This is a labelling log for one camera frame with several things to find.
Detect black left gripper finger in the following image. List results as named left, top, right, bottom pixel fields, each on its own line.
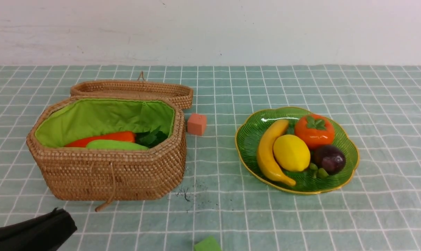
left=0, top=207, right=78, bottom=251

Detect light green toy gourd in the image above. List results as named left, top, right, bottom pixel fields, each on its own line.
left=86, top=139, right=149, bottom=151

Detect purple toy mangosteen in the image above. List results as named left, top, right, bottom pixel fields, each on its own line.
left=310, top=145, right=346, bottom=178

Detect orange toy carrot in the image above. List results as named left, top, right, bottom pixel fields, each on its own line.
left=65, top=131, right=135, bottom=147

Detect white toy radish green leaves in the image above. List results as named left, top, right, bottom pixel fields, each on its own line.
left=135, top=126, right=168, bottom=148

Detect orange toy persimmon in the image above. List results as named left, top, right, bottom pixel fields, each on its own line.
left=294, top=113, right=335, bottom=151

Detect yellow toy lemon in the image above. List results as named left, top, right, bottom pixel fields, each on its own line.
left=273, top=135, right=311, bottom=173

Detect yellow toy banana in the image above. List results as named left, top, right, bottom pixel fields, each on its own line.
left=256, top=119, right=296, bottom=187

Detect teal checkered tablecloth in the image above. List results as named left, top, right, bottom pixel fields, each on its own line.
left=0, top=65, right=421, bottom=251

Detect woven rattan basket green lining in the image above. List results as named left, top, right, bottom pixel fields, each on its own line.
left=26, top=96, right=187, bottom=201

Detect green foam cube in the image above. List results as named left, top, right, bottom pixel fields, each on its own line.
left=193, top=236, right=222, bottom=251

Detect salmon pink foam cube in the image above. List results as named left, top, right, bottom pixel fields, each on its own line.
left=187, top=113, right=207, bottom=136

